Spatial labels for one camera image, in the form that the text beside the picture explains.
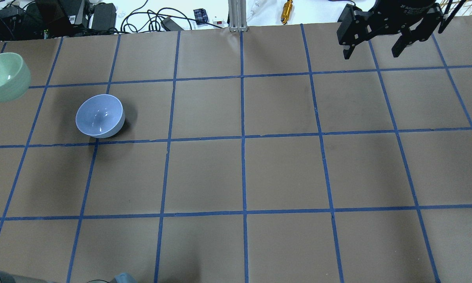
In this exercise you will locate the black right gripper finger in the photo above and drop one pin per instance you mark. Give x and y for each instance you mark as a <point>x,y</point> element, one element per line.
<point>402,42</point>
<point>348,49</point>

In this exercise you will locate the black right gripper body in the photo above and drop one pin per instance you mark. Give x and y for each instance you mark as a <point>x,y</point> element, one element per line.
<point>401,15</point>

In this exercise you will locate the green bowl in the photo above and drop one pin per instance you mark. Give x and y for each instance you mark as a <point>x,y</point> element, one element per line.
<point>15,77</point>

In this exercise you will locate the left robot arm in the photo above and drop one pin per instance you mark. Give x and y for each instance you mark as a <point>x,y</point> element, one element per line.
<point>41,220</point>

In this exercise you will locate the blue bowl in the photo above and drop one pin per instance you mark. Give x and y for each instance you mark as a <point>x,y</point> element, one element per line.
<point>101,116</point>

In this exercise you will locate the gold metal cylinder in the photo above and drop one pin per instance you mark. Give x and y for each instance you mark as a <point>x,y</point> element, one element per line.
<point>286,12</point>

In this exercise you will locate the black laptop charger brick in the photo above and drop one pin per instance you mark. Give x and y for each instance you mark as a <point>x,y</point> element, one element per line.
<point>104,16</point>

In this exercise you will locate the small blue black device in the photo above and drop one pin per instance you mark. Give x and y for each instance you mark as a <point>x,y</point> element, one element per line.
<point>200,16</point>

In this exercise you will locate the black power adapter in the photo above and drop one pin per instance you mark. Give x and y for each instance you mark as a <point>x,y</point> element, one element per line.
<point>169,25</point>

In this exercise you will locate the aluminium frame post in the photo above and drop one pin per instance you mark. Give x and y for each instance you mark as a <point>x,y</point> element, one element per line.
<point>237,16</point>

